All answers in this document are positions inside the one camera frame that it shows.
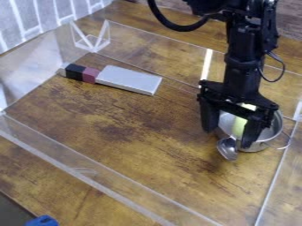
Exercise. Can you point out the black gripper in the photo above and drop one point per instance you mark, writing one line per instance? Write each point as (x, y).
(252, 106)

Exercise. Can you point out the spoon with yellow handle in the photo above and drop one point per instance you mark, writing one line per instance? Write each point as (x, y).
(226, 145)

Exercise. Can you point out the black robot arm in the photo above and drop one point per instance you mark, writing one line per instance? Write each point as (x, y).
(251, 39)

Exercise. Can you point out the blue object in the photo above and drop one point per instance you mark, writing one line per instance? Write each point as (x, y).
(43, 220)

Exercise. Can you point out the clear acrylic triangular bracket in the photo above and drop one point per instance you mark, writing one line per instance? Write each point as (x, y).
(89, 42)

